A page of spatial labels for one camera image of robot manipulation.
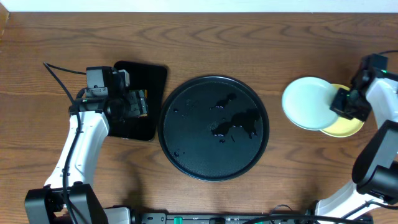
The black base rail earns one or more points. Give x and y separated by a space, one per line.
199 218

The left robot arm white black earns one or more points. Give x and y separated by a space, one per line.
67 195

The black rectangular tray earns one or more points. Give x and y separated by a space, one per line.
149 77

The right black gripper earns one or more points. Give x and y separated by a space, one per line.
336 105

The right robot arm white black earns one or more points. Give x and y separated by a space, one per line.
374 175

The light blue plate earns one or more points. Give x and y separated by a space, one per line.
306 102

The yellow plate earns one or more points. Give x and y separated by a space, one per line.
343 127

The black round tray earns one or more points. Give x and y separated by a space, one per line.
213 128

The yellow green scrub sponge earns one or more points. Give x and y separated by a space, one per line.
142 94

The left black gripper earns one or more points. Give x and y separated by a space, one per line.
137 103

